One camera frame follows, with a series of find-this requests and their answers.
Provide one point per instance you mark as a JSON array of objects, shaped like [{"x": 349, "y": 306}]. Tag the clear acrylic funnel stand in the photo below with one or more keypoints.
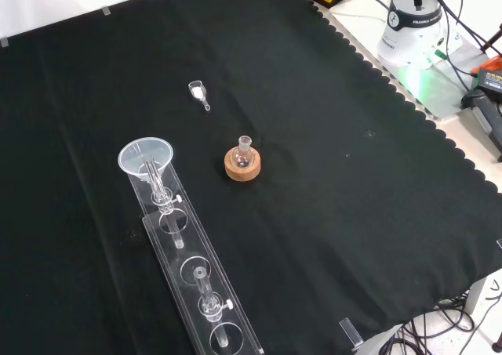
[{"x": 219, "y": 288}]

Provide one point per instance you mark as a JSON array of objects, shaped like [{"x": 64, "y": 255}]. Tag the small glass weighing funnel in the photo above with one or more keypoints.
[{"x": 197, "y": 91}]

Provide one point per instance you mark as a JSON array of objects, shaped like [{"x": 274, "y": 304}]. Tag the glass round-bottom flask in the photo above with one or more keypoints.
[{"x": 243, "y": 156}]

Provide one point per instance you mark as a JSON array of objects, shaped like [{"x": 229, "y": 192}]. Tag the dark tripod leg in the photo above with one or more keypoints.
[{"x": 492, "y": 39}]

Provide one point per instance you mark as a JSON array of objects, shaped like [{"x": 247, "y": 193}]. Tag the metal base plate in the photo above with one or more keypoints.
[{"x": 431, "y": 88}]

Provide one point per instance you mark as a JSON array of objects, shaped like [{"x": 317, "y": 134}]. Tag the black box device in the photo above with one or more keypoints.
[{"x": 486, "y": 116}]

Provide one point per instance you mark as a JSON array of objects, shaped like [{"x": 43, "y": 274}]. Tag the translucent plastic funnel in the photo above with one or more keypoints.
[{"x": 135, "y": 157}]

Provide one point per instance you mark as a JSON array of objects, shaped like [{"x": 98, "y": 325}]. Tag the black bench cloth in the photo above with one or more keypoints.
[{"x": 333, "y": 222}]

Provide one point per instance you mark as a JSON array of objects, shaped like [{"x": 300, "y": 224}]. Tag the black power adapter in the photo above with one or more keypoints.
[{"x": 491, "y": 81}]

